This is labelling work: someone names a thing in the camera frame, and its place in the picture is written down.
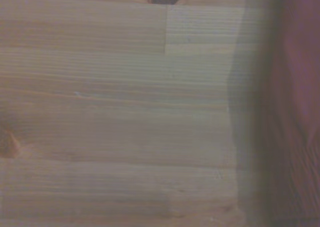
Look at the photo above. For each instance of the rust red shorts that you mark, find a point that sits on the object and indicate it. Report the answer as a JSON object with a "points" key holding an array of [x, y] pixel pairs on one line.
{"points": [[296, 112]]}

